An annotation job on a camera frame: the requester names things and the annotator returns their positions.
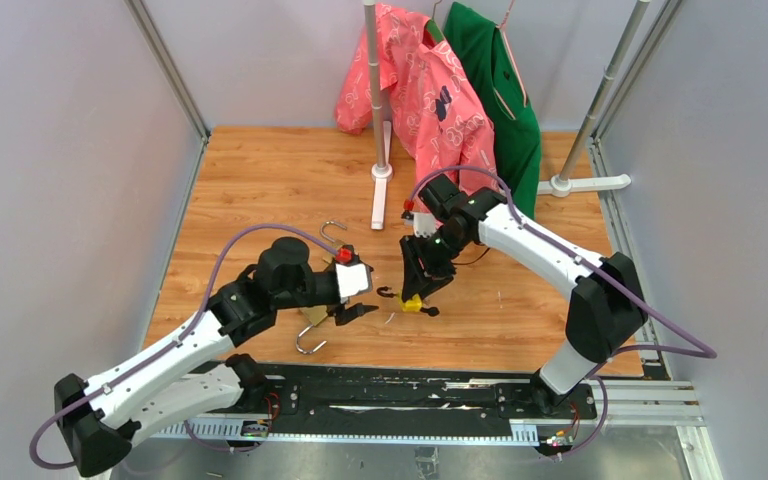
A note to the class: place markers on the white clothes rack left pole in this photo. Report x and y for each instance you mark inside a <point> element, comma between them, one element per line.
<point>382,170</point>

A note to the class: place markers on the white clothes rack right pole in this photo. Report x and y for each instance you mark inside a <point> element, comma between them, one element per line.
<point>563,184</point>

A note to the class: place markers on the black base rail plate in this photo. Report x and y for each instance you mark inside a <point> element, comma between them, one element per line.
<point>365,403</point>

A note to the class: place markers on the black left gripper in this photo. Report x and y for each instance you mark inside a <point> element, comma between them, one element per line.
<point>344,314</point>

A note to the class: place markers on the green shirt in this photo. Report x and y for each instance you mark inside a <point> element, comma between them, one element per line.
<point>482,49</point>

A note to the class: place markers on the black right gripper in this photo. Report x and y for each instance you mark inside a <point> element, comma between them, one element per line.
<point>419,279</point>

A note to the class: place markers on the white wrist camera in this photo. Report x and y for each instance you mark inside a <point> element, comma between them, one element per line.
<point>423,224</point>
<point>354,277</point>

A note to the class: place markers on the yellow padlock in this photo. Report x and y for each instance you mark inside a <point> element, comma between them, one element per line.
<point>413,305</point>

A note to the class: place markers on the pink patterned jacket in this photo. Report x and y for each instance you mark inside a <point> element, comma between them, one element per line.
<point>436,114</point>

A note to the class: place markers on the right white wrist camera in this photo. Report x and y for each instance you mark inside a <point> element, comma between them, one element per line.
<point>423,224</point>

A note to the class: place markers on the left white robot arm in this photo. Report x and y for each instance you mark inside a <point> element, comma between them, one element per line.
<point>195,369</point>

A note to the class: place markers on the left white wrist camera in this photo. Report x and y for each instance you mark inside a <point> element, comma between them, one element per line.
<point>354,277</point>

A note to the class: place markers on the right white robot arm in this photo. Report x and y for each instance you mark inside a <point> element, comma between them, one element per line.
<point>603,292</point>

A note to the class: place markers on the white clothes rack pole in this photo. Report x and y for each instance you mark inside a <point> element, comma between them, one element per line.
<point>563,184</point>
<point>382,170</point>

